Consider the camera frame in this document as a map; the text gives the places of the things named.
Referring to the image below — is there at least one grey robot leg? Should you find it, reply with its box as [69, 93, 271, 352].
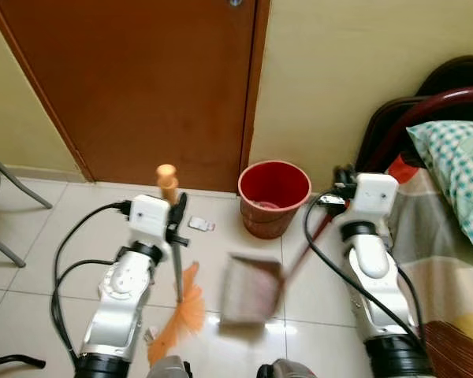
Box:
[255, 358, 318, 378]
[152, 355, 193, 378]

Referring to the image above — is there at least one grey metal chair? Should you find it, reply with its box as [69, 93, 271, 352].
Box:
[0, 145, 54, 269]

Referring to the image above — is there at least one green checked pillow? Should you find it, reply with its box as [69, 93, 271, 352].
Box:
[405, 120, 473, 246]

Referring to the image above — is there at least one grey right robot leg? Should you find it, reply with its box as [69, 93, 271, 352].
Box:
[255, 358, 318, 378]

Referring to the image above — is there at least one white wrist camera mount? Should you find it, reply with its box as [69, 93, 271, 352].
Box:
[128, 194, 173, 252]
[343, 172, 400, 236]

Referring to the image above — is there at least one dark red bed frame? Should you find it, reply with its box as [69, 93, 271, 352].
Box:
[354, 54, 473, 176]

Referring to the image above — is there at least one red plastic bucket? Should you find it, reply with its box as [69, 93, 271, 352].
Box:
[237, 160, 312, 240]

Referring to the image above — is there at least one grey left robot leg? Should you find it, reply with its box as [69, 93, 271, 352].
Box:
[152, 355, 193, 378]

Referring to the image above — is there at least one orange bristle broom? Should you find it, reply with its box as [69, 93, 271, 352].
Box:
[145, 164, 208, 365]

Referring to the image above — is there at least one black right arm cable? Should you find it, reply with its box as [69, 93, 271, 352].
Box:
[303, 191, 428, 353]

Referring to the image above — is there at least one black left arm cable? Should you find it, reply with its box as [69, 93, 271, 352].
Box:
[50, 200, 136, 367]

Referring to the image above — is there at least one brown wooden door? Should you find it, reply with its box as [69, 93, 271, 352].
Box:
[0, 0, 271, 195]

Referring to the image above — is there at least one patterned multicolour bed sheet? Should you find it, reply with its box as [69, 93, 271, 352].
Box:
[385, 154, 473, 378]

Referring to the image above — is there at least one grey dustpan with red handle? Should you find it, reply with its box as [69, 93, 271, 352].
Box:
[218, 211, 337, 327]

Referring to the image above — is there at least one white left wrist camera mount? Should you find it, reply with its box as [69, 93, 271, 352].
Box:
[128, 194, 173, 252]

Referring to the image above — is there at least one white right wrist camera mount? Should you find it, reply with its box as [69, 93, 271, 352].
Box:
[343, 172, 400, 236]

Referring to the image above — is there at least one white crumpled paper scrap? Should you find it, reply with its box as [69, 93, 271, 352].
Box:
[188, 217, 216, 233]

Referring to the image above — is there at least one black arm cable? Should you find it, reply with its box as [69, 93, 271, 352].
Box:
[50, 200, 136, 367]
[303, 191, 428, 353]

